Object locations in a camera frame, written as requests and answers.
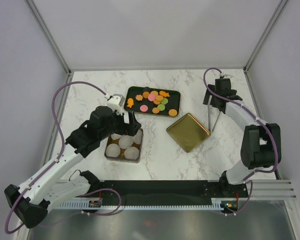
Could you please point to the white paper cup top-left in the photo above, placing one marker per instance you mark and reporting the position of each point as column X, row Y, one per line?
column 116, row 136

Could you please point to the square gold cookie tin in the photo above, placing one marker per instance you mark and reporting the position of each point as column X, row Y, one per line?
column 121, row 157

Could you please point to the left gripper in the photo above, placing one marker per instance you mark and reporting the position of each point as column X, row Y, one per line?
column 129, row 129

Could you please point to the green sandwich cookie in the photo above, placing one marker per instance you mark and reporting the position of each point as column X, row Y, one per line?
column 161, row 107
column 164, row 101

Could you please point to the orange fish cookie right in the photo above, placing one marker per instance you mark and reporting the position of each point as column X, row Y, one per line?
column 164, row 94

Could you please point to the right aluminium frame post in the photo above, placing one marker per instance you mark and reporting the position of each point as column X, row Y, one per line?
column 266, row 32

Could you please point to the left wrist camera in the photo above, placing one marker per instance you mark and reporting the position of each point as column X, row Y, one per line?
column 116, row 102

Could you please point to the white paper cup bottom-left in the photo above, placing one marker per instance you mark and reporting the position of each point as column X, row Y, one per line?
column 113, row 150

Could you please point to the white paper cup top-right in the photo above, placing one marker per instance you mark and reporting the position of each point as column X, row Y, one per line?
column 138, row 137

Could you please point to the metal tongs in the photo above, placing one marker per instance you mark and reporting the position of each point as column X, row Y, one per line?
column 211, row 126

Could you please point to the orange dotted biscuit corner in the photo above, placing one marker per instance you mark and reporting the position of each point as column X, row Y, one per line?
column 173, row 112

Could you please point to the orange fish cookie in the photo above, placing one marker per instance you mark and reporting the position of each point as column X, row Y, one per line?
column 130, row 102
column 164, row 94

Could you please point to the left aluminium frame post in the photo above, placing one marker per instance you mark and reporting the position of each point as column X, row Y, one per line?
column 48, row 35

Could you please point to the pink sandwich cookie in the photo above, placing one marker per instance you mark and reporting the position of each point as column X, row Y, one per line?
column 151, row 97
column 143, row 108

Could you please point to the aluminium frame post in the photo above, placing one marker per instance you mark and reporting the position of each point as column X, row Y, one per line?
column 266, row 32
column 48, row 35

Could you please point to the white paper cup centre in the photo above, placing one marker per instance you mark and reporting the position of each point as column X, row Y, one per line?
column 125, row 142

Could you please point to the orange swirl cookie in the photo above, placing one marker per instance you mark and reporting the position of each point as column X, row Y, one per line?
column 155, row 110

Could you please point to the dark green cookie tray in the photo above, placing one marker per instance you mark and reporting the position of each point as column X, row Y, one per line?
column 174, row 101

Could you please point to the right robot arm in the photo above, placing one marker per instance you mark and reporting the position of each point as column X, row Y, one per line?
column 260, row 150

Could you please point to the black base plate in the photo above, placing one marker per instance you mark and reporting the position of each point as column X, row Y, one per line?
column 167, row 191

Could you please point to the black knob on tray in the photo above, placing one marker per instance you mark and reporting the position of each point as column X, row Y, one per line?
column 147, row 89

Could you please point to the pink sandwich cookie top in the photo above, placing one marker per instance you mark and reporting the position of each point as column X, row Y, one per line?
column 151, row 97

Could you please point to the aluminium rail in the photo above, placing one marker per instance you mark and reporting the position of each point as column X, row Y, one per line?
column 272, row 190

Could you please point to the pink sandwich cookie bottom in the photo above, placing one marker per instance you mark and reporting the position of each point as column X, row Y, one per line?
column 143, row 108

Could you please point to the orange round cookie top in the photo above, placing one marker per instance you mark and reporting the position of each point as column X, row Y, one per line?
column 145, row 95

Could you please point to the orange dotted biscuit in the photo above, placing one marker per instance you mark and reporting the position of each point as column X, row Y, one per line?
column 159, row 98

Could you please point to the white paper cup bottom-right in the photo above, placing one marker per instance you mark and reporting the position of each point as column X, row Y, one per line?
column 132, row 153

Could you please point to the beige round biscuit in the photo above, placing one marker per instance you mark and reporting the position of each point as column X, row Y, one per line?
column 154, row 93

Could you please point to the white cable duct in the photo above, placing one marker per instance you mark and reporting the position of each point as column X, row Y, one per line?
column 92, row 204

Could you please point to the orange flower cookie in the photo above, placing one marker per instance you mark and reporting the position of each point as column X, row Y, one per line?
column 139, row 97

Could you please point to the orange fish cookie left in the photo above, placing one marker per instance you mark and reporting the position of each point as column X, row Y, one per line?
column 130, row 102

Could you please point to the gold tin lid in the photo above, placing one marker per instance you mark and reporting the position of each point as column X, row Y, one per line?
column 188, row 132

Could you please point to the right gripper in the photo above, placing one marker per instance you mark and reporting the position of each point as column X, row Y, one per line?
column 205, row 101

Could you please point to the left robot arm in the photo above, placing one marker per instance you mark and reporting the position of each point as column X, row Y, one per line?
column 33, row 199

